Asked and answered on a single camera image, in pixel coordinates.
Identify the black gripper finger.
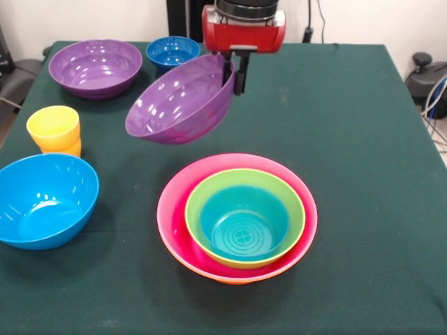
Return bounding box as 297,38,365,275
233,52,251,96
221,52,235,88

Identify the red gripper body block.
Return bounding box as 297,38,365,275
201,4,287,55

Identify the purple plastic bowl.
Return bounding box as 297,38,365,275
124,53,237,146
47,38,143,101

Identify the green plastic bowl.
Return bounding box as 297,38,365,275
184,168,307,270

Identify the light blue plastic cup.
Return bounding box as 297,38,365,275
199,186,291,261

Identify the pink plastic bowl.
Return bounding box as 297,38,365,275
156,152,319,283

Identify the yellow plastic cup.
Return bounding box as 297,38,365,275
26,105,82,158

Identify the light blue plastic bowl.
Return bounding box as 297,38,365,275
0,153,101,251

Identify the small dark blue bowl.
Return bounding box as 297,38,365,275
145,36,202,74

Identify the dark green table cloth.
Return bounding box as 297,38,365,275
0,40,447,335

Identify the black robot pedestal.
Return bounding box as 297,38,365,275
166,0,277,44

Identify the black hanging cable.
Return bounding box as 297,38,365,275
302,0,328,44

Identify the tangle of floor cables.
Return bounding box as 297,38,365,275
420,75,447,154

